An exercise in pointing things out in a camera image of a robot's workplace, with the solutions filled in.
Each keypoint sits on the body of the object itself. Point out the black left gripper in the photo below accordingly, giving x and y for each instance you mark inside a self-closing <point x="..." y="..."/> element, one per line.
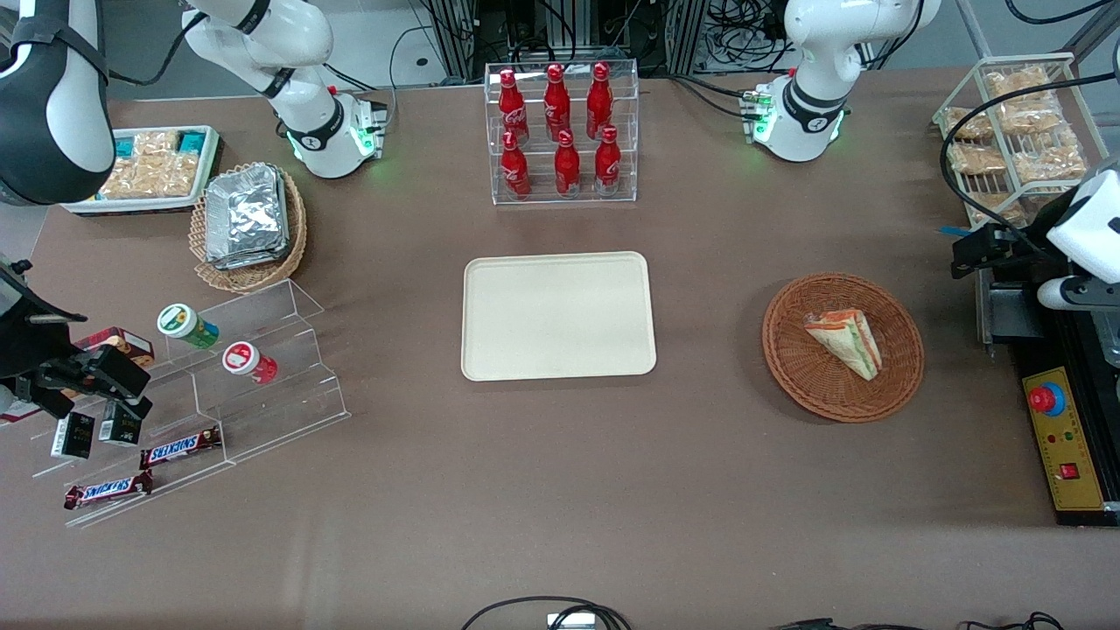
<point x="1022" y="248"/>

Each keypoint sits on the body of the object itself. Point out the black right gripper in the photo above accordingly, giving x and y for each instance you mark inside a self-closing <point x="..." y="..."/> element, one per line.
<point x="24" y="341"/>

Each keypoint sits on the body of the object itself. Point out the triangle sandwich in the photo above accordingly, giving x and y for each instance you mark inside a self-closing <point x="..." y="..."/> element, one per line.
<point x="847" y="343"/>

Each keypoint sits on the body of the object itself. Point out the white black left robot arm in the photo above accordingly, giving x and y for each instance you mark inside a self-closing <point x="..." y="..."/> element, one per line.
<point x="814" y="96"/>

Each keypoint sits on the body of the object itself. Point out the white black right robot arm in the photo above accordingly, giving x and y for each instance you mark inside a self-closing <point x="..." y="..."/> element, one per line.
<point x="52" y="105"/>

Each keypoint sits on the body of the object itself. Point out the round brown wicker basket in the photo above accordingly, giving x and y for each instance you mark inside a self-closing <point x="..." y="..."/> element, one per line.
<point x="801" y="367"/>

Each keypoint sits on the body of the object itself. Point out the white plastic snack tray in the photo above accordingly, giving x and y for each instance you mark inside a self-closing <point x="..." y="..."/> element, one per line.
<point x="131" y="205"/>

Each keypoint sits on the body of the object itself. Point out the oval tan wicker basket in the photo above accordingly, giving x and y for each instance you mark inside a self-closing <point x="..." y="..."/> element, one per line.
<point x="254" y="276"/>

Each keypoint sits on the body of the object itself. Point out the beige rectangular tray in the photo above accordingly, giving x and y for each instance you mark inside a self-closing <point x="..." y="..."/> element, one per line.
<point x="558" y="317"/>

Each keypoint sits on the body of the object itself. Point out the small blue strip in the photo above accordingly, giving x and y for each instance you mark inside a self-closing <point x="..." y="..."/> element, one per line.
<point x="954" y="231"/>

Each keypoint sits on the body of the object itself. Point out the small black carton box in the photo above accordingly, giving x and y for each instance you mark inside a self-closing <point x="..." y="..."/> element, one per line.
<point x="72" y="436"/>
<point x="120" y="427"/>

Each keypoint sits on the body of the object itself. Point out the clear bag of pastry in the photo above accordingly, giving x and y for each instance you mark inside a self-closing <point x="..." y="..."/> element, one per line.
<point x="997" y="208"/>
<point x="1050" y="159"/>
<point x="1032" y="115"/>
<point x="968" y="123"/>
<point x="976" y="158"/>
<point x="1017" y="82"/>

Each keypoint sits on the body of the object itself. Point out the red brown carton box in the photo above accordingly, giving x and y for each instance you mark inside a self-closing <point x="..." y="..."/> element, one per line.
<point x="131" y="343"/>

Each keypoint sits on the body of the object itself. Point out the Snickers chocolate bar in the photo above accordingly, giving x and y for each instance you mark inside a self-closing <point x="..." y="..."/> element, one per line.
<point x="109" y="490"/>
<point x="179" y="449"/>

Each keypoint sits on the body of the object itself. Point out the green lidded cup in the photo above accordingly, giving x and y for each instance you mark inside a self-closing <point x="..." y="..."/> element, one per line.
<point x="182" y="322"/>

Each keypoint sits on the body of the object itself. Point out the red lidded cup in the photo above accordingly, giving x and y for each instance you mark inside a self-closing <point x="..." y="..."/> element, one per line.
<point x="245" y="359"/>

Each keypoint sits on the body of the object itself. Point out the red emergency stop button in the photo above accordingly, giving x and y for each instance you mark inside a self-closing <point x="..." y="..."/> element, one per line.
<point x="1043" y="398"/>

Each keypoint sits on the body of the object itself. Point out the clear acrylic stepped shelf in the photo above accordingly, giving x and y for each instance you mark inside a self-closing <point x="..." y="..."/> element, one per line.
<point x="289" y="398"/>

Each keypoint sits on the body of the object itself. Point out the black yellow control box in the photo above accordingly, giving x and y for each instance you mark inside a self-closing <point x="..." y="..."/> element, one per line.
<point x="1063" y="437"/>

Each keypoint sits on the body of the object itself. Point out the silver foil container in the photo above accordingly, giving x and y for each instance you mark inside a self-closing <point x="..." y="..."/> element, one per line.
<point x="254" y="262"/>
<point x="247" y="210"/>

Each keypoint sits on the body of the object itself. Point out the clear cracker bag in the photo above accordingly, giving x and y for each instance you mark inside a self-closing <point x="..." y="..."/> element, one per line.
<point x="175" y="175"/>
<point x="124" y="178"/>
<point x="157" y="143"/>

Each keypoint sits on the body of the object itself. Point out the teal snack packet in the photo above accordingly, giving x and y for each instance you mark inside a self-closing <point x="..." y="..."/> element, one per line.
<point x="191" y="141"/>
<point x="126" y="145"/>

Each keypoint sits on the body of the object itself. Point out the clear acrylic bottle rack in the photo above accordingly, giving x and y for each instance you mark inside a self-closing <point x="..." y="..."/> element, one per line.
<point x="630" y="131"/>

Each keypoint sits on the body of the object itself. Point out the red cola bottle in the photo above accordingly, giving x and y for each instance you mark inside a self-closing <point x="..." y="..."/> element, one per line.
<point x="556" y="101"/>
<point x="607" y="161"/>
<point x="513" y="107"/>
<point x="567" y="164"/>
<point x="514" y="166"/>
<point x="599" y="100"/>

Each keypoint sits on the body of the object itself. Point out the silver foil tape patch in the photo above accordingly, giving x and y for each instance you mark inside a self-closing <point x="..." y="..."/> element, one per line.
<point x="570" y="621"/>

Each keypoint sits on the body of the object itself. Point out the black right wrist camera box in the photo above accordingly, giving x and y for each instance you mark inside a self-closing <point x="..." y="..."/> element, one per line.
<point x="115" y="371"/>

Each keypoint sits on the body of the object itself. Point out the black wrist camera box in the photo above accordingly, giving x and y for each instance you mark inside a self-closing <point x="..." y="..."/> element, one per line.
<point x="1015" y="240"/>
<point x="115" y="371"/>

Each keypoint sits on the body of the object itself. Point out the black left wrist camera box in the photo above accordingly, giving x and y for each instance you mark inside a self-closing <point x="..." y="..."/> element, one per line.
<point x="1015" y="240"/>

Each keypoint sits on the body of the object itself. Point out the aluminium frame rack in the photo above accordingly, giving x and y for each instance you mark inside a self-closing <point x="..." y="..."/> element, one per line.
<point x="455" y="39"/>

